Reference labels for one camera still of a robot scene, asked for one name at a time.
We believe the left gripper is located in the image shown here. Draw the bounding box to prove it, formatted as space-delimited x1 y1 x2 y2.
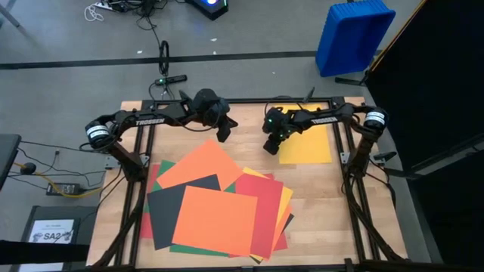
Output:
188 88 239 143

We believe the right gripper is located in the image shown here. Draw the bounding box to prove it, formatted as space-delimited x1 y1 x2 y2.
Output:
262 107 299 156

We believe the black clamp bracket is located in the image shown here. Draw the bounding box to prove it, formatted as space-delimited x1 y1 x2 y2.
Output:
372 150 398 162

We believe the coiled black cable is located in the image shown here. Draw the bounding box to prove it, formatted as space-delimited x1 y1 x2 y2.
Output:
157 39 171 100

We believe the grey metal beam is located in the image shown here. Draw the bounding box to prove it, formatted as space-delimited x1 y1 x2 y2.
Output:
385 131 484 178

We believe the black power adapter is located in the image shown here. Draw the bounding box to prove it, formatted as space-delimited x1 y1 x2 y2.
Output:
45 182 82 197

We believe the black aluminium table frame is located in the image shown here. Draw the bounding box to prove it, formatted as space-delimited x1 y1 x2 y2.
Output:
86 86 411 272

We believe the grey metal leg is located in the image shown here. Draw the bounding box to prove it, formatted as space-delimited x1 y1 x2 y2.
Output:
0 0 22 29

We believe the black cable bundle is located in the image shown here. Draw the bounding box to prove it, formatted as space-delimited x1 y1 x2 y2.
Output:
109 0 164 46

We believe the large blue plastic bin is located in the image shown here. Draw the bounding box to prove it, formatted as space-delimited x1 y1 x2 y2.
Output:
315 0 397 79

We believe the yellow cable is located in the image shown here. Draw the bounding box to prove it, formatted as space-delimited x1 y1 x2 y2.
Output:
14 161 104 199

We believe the black panel foot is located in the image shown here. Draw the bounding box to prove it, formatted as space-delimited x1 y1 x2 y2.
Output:
334 75 370 88

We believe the black box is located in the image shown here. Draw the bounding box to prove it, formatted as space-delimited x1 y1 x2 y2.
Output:
18 205 100 272

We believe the black divider panel yellow edge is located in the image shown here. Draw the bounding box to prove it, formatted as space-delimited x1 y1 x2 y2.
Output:
365 0 484 267

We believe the black computer blue light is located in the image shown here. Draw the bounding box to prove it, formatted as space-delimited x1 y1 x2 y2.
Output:
185 0 230 22

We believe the white cable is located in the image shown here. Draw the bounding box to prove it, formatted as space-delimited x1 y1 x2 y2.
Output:
83 2 105 23

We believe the white SA2 label sheet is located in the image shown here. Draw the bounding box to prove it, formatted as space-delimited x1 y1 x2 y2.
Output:
28 218 76 245

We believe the black camera bar green light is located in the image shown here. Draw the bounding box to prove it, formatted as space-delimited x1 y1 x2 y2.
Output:
154 74 188 87

